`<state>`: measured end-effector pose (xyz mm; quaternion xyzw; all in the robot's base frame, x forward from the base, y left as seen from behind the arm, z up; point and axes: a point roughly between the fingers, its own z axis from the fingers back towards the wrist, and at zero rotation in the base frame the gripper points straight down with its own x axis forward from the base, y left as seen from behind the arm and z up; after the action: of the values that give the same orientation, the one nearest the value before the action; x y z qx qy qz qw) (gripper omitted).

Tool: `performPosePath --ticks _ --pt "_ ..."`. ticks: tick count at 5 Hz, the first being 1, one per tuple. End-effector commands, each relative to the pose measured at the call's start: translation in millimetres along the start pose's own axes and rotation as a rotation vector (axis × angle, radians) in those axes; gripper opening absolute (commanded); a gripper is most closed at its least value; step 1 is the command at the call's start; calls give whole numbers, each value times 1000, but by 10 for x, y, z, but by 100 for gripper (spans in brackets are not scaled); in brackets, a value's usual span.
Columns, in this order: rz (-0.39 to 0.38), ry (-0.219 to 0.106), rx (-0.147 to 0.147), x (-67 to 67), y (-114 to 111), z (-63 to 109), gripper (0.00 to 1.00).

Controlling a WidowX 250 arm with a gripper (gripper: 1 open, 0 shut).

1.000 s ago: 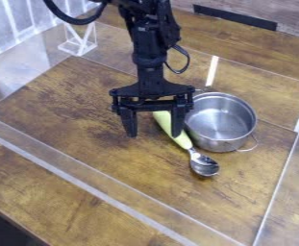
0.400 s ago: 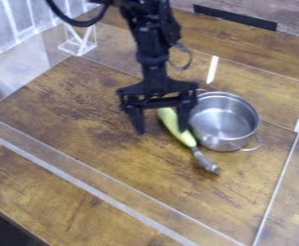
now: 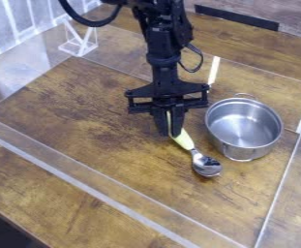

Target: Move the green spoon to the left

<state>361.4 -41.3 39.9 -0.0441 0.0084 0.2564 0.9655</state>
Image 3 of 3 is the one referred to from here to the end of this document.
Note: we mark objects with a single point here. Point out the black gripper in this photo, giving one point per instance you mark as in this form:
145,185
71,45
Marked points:
167,93

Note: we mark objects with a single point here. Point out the small steel pot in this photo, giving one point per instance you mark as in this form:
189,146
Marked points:
245,127

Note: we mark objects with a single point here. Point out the green handled metal spoon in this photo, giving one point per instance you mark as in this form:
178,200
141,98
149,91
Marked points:
205,165

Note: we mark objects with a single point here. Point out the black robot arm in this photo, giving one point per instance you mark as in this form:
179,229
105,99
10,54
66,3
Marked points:
166,27

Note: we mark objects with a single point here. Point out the black strip on table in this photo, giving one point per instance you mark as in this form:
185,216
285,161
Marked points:
245,19

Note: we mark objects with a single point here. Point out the clear acrylic triangle bracket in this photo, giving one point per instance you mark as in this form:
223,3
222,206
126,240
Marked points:
79,45

